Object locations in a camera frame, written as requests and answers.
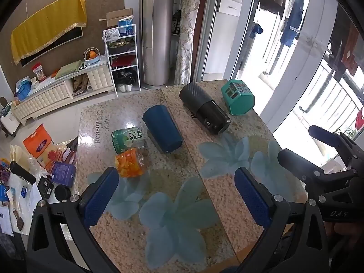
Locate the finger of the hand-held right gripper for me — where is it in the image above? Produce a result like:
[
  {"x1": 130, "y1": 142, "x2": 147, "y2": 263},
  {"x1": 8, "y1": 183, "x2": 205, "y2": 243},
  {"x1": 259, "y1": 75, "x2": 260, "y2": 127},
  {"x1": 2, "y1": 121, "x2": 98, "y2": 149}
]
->
[
  {"x1": 278, "y1": 149, "x2": 328, "y2": 189},
  {"x1": 308, "y1": 124, "x2": 359, "y2": 162}
]

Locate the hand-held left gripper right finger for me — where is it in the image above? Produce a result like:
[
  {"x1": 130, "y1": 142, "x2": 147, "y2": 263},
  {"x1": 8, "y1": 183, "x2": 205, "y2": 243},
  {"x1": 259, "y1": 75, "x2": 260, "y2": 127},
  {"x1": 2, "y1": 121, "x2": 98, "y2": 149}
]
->
[{"x1": 234, "y1": 167, "x2": 332, "y2": 273}]

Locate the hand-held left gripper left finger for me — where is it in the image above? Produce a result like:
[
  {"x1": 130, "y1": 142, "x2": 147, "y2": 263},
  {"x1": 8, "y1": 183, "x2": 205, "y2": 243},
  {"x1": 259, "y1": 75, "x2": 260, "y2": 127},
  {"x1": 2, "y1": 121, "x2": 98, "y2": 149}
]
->
[{"x1": 26, "y1": 166, "x2": 120, "y2": 273}]

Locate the blue cup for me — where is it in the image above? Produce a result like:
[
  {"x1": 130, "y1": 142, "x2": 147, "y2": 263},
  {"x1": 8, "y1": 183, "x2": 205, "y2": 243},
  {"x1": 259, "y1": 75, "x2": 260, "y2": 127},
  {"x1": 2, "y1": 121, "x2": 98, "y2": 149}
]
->
[{"x1": 142, "y1": 104, "x2": 183, "y2": 154}]

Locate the black round lid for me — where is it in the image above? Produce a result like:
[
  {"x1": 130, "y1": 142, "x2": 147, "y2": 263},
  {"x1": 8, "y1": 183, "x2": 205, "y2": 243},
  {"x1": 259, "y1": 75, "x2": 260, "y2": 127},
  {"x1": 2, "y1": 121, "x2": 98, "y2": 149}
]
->
[{"x1": 54, "y1": 184, "x2": 72, "y2": 203}]

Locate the hanging red garment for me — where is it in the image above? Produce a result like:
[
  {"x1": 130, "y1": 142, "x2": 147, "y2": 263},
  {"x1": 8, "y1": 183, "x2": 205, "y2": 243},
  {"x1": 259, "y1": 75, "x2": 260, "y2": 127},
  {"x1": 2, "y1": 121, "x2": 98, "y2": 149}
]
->
[{"x1": 354, "y1": 106, "x2": 364, "y2": 131}]

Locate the purple box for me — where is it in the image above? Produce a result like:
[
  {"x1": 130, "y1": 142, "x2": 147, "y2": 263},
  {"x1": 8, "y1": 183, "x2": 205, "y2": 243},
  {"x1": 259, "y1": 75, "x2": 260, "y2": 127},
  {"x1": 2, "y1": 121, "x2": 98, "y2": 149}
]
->
[{"x1": 51, "y1": 162, "x2": 77, "y2": 188}]

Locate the orange plastic jar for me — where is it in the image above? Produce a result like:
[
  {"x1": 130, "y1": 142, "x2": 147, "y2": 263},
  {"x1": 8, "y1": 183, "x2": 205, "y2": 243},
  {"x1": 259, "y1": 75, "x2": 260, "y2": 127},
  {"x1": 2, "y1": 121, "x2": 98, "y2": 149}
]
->
[{"x1": 114, "y1": 148, "x2": 145, "y2": 179}]

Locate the small black box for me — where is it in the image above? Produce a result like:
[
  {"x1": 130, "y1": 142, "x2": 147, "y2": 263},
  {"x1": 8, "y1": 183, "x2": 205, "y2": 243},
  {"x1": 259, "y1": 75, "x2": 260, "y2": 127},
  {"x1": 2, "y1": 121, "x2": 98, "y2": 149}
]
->
[{"x1": 37, "y1": 176, "x2": 56, "y2": 200}]

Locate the green drink can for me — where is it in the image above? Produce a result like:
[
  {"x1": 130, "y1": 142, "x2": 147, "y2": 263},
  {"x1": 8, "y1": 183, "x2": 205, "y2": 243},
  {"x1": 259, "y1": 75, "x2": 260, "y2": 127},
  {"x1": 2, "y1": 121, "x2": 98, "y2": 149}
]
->
[{"x1": 111, "y1": 126, "x2": 147, "y2": 154}]

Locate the orange paper bag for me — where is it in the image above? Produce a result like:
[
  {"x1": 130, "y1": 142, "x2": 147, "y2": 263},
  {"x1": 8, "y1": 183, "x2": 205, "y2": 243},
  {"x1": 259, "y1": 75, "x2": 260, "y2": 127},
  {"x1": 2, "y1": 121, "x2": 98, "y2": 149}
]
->
[{"x1": 23, "y1": 124, "x2": 54, "y2": 168}]

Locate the long black case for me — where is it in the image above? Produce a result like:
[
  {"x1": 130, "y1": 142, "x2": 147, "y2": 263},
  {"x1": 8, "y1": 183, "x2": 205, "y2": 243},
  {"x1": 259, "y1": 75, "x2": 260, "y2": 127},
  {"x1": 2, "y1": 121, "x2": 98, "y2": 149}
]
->
[{"x1": 10, "y1": 161, "x2": 37, "y2": 185}]

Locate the teal hexagonal box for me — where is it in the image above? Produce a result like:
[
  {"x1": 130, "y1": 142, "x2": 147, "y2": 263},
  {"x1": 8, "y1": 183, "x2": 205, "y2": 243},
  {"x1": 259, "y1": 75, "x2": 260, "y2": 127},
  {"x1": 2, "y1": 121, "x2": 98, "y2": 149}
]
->
[{"x1": 221, "y1": 79, "x2": 255, "y2": 116}]

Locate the black ribbed tumbler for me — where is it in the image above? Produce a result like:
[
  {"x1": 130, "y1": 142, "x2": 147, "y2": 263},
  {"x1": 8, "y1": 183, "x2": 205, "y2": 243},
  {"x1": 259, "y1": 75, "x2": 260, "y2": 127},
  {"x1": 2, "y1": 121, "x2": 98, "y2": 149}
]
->
[{"x1": 179, "y1": 81, "x2": 231, "y2": 135}]

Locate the white tufted cabinet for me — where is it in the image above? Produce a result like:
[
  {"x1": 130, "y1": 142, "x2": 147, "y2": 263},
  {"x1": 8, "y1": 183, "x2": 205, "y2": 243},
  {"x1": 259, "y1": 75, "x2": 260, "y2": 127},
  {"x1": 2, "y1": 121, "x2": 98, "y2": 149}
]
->
[{"x1": 11, "y1": 58, "x2": 115, "y2": 126}]

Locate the hanging blue garment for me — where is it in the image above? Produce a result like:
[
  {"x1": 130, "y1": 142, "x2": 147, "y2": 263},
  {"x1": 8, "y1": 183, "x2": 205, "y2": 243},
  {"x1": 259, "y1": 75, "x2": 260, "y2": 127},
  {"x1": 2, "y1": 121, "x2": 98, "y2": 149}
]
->
[{"x1": 279, "y1": 0, "x2": 311, "y2": 48}]

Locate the white rolling cart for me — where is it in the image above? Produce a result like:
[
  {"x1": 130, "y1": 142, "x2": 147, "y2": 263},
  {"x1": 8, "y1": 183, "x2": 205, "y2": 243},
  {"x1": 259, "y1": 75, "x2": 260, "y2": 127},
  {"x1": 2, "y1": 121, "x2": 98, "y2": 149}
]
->
[{"x1": 0, "y1": 97, "x2": 21, "y2": 138}]

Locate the blue tissue box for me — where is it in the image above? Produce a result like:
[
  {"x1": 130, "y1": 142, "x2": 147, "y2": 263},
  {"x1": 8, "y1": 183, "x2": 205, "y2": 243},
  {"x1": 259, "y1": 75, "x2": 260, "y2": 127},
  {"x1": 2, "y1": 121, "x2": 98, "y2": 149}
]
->
[{"x1": 15, "y1": 78, "x2": 34, "y2": 101}]

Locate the green cushion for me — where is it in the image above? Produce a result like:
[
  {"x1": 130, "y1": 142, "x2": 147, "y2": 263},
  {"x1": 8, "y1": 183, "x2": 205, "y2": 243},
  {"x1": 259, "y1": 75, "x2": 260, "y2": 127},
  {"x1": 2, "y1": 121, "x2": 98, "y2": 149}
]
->
[{"x1": 55, "y1": 60, "x2": 85, "y2": 79}]

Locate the red snack bag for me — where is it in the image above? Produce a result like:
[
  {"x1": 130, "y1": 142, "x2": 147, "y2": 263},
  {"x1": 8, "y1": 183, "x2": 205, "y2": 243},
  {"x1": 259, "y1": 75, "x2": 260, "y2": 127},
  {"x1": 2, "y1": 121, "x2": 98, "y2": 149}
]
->
[{"x1": 31, "y1": 63, "x2": 46, "y2": 82}]

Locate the bowl of oranges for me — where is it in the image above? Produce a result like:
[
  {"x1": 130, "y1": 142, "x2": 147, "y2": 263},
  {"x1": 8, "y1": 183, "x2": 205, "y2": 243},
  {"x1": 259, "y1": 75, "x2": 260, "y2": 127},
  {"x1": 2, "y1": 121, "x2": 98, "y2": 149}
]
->
[{"x1": 83, "y1": 47, "x2": 101, "y2": 64}]

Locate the white balcony cabinet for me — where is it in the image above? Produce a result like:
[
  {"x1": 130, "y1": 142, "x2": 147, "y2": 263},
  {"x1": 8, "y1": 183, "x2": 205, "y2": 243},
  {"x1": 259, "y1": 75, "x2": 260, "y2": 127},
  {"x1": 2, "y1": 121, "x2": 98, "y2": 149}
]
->
[{"x1": 205, "y1": 0, "x2": 244, "y2": 74}]

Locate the black television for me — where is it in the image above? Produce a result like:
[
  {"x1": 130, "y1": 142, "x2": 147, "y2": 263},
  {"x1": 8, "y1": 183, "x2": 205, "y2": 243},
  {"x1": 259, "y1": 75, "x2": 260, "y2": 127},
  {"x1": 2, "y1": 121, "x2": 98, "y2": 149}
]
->
[{"x1": 20, "y1": 26, "x2": 85, "y2": 62}]

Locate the white plastic bag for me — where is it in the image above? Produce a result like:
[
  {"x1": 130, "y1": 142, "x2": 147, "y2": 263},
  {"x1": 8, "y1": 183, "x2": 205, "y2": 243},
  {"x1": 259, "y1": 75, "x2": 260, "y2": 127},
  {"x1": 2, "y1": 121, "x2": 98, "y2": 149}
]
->
[{"x1": 102, "y1": 28, "x2": 121, "y2": 42}]

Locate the patterned beige curtain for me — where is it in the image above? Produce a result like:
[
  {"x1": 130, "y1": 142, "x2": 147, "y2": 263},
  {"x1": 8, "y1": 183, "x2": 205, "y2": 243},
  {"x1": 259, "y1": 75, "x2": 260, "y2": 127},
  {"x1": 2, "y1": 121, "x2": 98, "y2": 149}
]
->
[{"x1": 173, "y1": 0, "x2": 206, "y2": 85}]

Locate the blue and white carton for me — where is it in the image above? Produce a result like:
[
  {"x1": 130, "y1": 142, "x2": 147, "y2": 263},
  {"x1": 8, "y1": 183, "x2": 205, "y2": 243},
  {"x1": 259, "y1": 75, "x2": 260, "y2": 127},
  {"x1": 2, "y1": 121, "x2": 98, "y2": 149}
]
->
[{"x1": 117, "y1": 18, "x2": 135, "y2": 37}]

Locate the yellow fringed cloth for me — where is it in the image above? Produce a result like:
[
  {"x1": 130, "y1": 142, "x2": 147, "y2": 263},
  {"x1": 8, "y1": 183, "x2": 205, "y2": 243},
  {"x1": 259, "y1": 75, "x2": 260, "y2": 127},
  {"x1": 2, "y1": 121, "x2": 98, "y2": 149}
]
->
[{"x1": 10, "y1": 0, "x2": 87, "y2": 66}]

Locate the grey tower air conditioner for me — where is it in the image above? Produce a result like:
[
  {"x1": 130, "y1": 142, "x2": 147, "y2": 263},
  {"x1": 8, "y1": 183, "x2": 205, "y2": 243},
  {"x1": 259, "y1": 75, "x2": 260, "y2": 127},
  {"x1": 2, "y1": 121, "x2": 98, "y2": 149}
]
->
[{"x1": 141, "y1": 0, "x2": 177, "y2": 90}]

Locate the open cardboard box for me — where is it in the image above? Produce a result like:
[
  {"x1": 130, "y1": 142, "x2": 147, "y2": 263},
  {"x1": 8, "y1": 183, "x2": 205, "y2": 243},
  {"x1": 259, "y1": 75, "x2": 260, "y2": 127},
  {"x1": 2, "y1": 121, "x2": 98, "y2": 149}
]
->
[{"x1": 99, "y1": 8, "x2": 134, "y2": 29}]

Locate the white wire shelf rack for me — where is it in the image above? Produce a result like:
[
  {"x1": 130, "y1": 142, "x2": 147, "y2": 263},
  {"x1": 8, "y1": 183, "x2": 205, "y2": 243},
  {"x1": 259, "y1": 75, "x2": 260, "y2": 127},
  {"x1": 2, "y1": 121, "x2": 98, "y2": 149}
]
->
[{"x1": 103, "y1": 24, "x2": 142, "y2": 96}]

